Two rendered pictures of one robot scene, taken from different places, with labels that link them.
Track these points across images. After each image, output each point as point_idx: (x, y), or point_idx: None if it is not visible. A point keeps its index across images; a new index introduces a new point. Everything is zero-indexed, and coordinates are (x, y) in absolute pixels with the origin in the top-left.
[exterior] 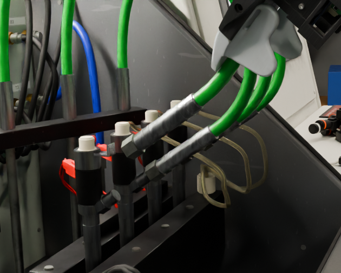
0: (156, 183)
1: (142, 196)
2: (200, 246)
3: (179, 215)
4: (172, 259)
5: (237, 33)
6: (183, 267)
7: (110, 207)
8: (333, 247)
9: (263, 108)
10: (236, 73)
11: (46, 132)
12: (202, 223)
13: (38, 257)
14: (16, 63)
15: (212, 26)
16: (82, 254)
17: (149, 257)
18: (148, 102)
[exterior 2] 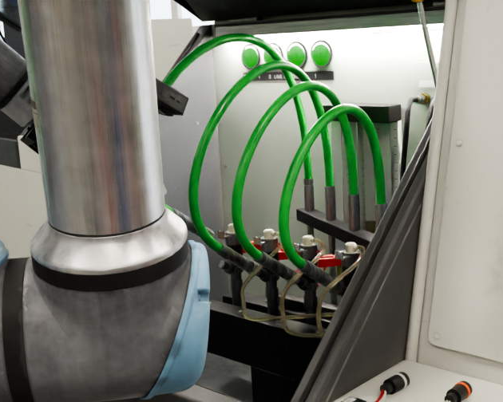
0: (304, 294)
1: (332, 309)
2: (307, 365)
3: (301, 328)
4: (261, 341)
5: None
6: (278, 360)
7: (224, 270)
8: (232, 398)
9: (352, 281)
10: (378, 240)
11: (334, 231)
12: (311, 348)
13: None
14: None
15: (478, 192)
16: (249, 300)
17: (232, 317)
18: None
